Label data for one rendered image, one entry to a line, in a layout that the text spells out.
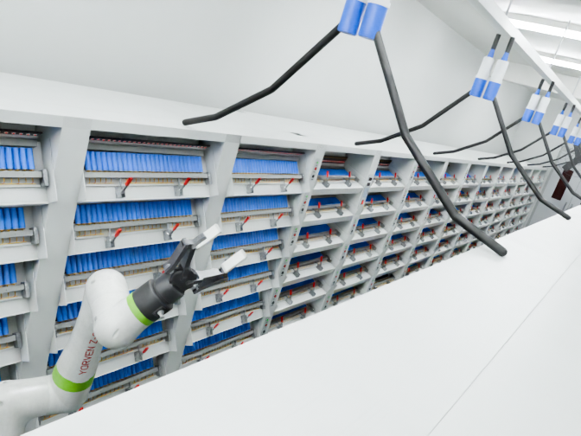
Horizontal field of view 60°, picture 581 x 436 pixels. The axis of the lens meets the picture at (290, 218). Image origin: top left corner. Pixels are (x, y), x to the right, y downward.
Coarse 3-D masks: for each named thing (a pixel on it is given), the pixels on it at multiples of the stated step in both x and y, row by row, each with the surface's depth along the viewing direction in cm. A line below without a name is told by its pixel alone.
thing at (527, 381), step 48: (576, 288) 121; (528, 336) 82; (576, 336) 89; (480, 384) 61; (528, 384) 65; (576, 384) 70; (432, 432) 49; (480, 432) 52; (528, 432) 55; (576, 432) 57
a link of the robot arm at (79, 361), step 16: (96, 272) 132; (112, 272) 132; (96, 288) 128; (112, 288) 128; (80, 320) 135; (80, 336) 136; (64, 352) 142; (80, 352) 138; (96, 352) 141; (64, 368) 142; (80, 368) 141; (96, 368) 147
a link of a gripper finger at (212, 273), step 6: (210, 270) 129; (216, 270) 130; (198, 276) 127; (204, 276) 127; (210, 276) 128; (216, 276) 129; (222, 276) 130; (186, 282) 125; (192, 282) 125; (198, 282) 126
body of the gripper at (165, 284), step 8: (176, 272) 121; (192, 272) 124; (160, 280) 122; (168, 280) 122; (176, 280) 123; (160, 288) 122; (168, 288) 121; (176, 288) 123; (184, 288) 126; (168, 296) 122; (176, 296) 123
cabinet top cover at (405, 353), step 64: (512, 256) 133; (320, 320) 65; (384, 320) 71; (448, 320) 78; (512, 320) 86; (192, 384) 45; (256, 384) 48; (320, 384) 51; (384, 384) 55; (448, 384) 59
